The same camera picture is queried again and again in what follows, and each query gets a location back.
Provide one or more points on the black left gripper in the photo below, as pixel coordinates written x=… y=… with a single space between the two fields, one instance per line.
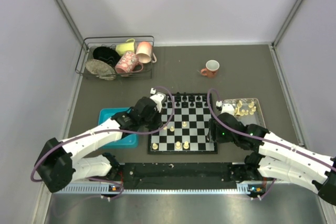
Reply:
x=158 y=123

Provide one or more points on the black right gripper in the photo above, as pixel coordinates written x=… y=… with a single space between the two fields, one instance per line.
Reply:
x=211 y=134

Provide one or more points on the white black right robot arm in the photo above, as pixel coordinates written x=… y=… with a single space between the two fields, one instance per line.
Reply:
x=273 y=157

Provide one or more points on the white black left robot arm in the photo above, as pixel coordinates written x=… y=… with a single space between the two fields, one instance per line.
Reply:
x=62 y=162

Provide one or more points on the white pieces in tray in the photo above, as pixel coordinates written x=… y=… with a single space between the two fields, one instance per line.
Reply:
x=245 y=108

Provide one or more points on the black white chess board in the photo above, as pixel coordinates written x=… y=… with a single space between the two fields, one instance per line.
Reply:
x=195 y=133

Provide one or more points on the black chess pieces row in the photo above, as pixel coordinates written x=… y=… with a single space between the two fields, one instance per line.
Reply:
x=187 y=100

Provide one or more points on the blue plastic tray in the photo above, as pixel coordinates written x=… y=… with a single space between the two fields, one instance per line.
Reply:
x=131 y=141

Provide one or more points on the white corner rook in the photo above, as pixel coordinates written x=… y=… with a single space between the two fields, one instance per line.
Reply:
x=154 y=146

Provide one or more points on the white king piece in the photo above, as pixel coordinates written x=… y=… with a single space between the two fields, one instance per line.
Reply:
x=186 y=145

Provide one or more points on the white queen piece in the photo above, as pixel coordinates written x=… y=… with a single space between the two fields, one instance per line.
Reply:
x=178 y=145

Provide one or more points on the pink metal tray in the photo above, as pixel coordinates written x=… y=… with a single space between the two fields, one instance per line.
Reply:
x=257 y=118

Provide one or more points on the pink floral ceramic mug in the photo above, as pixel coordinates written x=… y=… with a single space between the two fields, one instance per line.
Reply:
x=128 y=64

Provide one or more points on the pink white ceramic mug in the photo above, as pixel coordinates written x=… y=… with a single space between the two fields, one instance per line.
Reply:
x=145 y=53

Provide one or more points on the speckled grey plate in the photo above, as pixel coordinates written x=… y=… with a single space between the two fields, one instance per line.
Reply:
x=100 y=69

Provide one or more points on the orange ceramic mug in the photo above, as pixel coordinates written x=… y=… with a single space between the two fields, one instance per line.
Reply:
x=211 y=69

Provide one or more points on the yellow ceramic mug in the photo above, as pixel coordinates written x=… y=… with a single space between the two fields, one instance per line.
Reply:
x=129 y=45

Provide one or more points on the black scalloped bowl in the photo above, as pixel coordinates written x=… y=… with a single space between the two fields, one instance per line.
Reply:
x=107 y=55

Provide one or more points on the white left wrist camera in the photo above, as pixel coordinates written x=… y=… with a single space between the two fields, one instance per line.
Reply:
x=158 y=97

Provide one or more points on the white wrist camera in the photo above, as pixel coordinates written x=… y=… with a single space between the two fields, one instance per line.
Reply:
x=158 y=97
x=223 y=107

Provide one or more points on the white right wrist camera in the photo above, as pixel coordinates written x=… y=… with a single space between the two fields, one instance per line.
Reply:
x=223 y=107

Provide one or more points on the black wire dish rack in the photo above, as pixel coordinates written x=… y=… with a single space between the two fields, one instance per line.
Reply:
x=91 y=43

